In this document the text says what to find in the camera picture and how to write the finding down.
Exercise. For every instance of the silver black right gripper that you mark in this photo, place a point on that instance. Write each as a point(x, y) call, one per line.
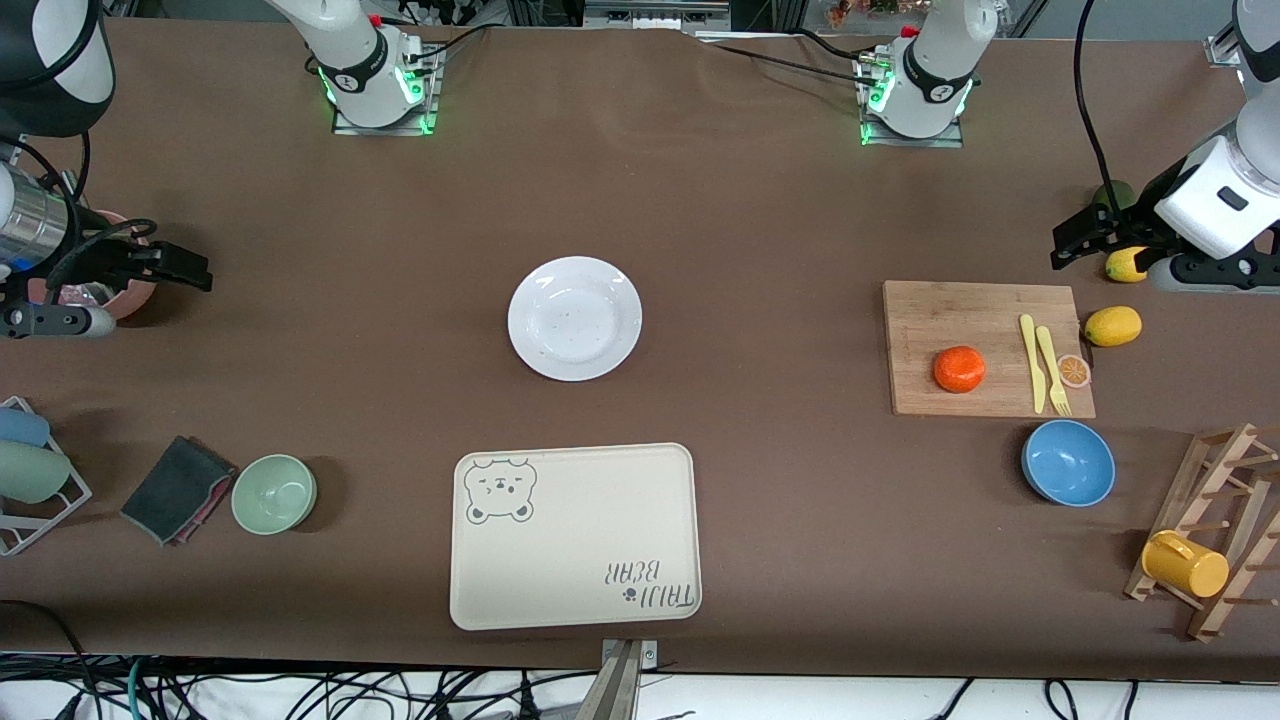
point(88, 258)

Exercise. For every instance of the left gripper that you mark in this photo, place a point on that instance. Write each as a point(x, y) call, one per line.
point(1143, 206)

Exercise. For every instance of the orange fruit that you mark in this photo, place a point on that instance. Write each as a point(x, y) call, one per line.
point(960, 369)

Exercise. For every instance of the white round plate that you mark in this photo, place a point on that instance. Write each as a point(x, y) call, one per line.
point(575, 318)

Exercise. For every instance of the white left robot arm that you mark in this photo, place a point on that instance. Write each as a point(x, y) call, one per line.
point(935, 60)

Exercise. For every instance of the yellow lemon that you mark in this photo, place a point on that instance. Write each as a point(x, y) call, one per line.
point(1125, 266)
point(1113, 326)

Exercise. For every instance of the green avocado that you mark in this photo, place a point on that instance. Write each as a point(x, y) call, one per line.
point(1115, 194)

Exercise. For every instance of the pink bowl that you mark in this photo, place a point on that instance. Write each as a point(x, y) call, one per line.
point(140, 295)

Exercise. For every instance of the yellow plastic fork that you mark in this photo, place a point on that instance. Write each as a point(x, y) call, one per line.
point(1048, 352)

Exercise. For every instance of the yellow plastic knife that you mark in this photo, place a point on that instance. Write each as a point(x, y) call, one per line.
point(1030, 350)

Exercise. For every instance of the orange slice toy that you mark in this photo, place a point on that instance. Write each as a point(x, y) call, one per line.
point(1074, 371)

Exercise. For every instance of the wooden cutting board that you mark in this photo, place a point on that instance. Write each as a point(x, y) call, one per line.
point(930, 320)

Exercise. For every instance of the dark grey folded cloth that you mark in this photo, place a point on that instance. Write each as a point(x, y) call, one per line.
point(175, 490)

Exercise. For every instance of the blue cup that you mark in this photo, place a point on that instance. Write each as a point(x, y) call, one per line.
point(22, 427)

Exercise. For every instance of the blue bowl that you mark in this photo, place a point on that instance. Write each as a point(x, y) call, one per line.
point(1068, 462)

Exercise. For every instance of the pale green bowl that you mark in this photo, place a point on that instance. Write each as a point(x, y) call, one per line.
point(273, 494)

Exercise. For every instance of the wooden cup rack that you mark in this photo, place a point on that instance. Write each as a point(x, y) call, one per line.
point(1190, 470)

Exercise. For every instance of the pale green cup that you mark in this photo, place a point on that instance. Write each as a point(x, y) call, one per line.
point(30, 472)

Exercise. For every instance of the yellow mug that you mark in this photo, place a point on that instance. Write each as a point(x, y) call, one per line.
point(1185, 565)

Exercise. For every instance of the beige bear print tray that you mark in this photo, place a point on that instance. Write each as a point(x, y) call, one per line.
point(575, 535)

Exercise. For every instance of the grey metal box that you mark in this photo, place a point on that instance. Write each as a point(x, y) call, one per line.
point(655, 14)

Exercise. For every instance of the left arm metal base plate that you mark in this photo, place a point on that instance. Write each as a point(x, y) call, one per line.
point(910, 142)

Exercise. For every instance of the aluminium frame profile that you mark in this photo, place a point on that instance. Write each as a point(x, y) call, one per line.
point(1225, 50)

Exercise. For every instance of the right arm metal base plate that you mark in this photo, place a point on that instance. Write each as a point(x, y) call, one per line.
point(395, 130)

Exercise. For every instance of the metal table edge bracket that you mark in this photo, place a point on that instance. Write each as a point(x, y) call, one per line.
point(620, 680)

